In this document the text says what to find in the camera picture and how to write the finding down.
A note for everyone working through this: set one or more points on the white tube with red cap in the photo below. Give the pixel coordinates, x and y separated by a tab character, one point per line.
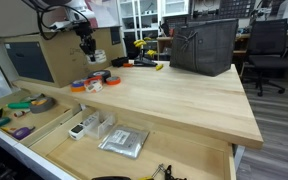
20	113

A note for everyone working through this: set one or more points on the black office chair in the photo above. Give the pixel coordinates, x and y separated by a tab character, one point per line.
267	43

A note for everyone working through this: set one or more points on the purple tape measure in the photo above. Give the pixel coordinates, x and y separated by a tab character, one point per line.
22	133

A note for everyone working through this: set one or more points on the long black clamp orange tip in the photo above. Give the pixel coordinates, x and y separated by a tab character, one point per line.
144	62

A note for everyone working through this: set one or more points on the silver antistatic bag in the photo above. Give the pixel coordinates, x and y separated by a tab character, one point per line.
124	141

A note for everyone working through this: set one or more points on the dark grey tote bag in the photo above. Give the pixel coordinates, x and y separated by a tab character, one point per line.
204	46

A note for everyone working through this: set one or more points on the green plastic bottle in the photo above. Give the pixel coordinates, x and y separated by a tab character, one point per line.
19	105

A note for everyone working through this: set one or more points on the cardboard box with dark panel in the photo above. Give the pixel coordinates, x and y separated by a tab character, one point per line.
64	56

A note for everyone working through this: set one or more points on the black pegboard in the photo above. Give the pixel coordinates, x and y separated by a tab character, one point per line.
237	8

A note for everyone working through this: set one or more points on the black tape roll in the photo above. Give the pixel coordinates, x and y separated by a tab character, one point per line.
99	73

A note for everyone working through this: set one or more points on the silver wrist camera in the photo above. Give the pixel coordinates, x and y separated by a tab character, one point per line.
64	25

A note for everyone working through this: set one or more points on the small yellow clip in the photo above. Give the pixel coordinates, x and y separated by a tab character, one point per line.
159	67

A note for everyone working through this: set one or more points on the wooden drawer holding plastic bags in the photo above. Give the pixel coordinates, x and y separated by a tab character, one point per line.
184	156

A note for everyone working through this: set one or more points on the red and white tape roll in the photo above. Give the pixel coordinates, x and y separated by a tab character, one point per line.
94	87

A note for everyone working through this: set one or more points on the white shelving unit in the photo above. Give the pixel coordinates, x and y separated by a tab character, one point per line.
144	16

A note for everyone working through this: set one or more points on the white pulse oximeter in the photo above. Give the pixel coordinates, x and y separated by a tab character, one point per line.
77	131

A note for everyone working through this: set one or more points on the black and yellow pliers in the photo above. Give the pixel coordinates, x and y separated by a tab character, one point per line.
167	173

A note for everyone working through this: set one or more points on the orange tape roll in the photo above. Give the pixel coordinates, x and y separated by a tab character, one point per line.
113	81

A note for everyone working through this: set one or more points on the yellow clamp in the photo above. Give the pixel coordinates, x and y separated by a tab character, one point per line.
139	43
151	52

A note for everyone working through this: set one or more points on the clear plastic box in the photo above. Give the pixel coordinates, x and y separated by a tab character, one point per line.
99	126

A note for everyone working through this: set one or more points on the wooden drawer holding tape rolls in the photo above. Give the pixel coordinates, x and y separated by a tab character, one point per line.
50	117

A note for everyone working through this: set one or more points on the grey duct tape roll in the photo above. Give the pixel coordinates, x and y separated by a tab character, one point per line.
42	107

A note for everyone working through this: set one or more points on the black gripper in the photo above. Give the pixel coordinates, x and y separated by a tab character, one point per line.
85	31

